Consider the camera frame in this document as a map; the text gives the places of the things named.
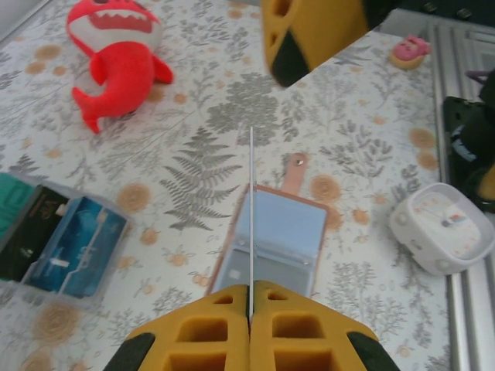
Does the wide aluminium frame rail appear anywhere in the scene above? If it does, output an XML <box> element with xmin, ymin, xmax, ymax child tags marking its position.
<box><xmin>425</xmin><ymin>17</ymin><xmax>495</xmax><ymax>371</ymax></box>

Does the clear acrylic card stand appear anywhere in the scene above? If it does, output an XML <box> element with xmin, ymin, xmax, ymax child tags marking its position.
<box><xmin>0</xmin><ymin>172</ymin><xmax>131</xmax><ymax>301</ymax></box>

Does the black credit card stack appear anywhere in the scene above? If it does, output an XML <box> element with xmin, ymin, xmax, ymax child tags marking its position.
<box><xmin>0</xmin><ymin>185</ymin><xmax>73</xmax><ymax>283</ymax></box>

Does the small pink plush toy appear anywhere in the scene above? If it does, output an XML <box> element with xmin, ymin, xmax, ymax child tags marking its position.
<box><xmin>388</xmin><ymin>33</ymin><xmax>432</xmax><ymax>71</ymax></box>

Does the white square clock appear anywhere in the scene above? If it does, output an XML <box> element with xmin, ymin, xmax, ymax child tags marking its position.
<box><xmin>388</xmin><ymin>182</ymin><xmax>495</xmax><ymax>277</ymax></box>

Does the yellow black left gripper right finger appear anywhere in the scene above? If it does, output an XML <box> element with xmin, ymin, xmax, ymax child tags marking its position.
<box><xmin>250</xmin><ymin>279</ymin><xmax>401</xmax><ymax>371</ymax></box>

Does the red shark plush toy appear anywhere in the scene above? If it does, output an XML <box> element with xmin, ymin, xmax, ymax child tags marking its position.
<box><xmin>64</xmin><ymin>0</ymin><xmax>176</xmax><ymax>135</ymax></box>

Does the pink leather card holder wallet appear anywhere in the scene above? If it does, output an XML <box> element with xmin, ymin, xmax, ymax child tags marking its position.
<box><xmin>207</xmin><ymin>151</ymin><xmax>330</xmax><ymax>307</ymax></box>

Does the blue credit card stack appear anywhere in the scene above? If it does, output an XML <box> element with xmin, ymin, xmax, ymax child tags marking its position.
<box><xmin>29</xmin><ymin>196</ymin><xmax>128</xmax><ymax>298</ymax></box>

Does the teal credit card stack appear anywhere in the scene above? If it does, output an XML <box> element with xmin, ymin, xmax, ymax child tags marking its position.
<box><xmin>0</xmin><ymin>172</ymin><xmax>39</xmax><ymax>241</ymax></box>

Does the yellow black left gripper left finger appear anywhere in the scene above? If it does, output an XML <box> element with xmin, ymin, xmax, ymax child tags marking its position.
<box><xmin>102</xmin><ymin>283</ymin><xmax>251</xmax><ymax>371</ymax></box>

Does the plastic credit card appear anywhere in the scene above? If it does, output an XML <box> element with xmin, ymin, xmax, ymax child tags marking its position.
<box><xmin>248</xmin><ymin>127</ymin><xmax>258</xmax><ymax>338</ymax></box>

